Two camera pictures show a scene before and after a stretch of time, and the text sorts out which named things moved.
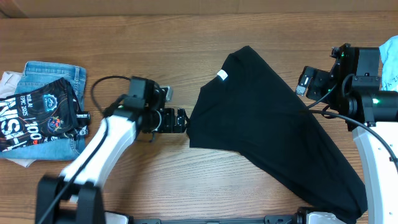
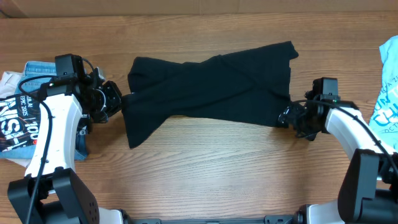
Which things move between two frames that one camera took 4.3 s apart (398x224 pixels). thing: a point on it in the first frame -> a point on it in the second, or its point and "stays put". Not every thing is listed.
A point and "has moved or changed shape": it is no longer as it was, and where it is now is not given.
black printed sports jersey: (42, 113) stays put
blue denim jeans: (37, 73) stays put
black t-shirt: (249, 107) has moved or changed shape
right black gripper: (318, 78) -> (289, 114)
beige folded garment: (9, 83) stays put
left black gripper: (169, 126) -> (110, 87)
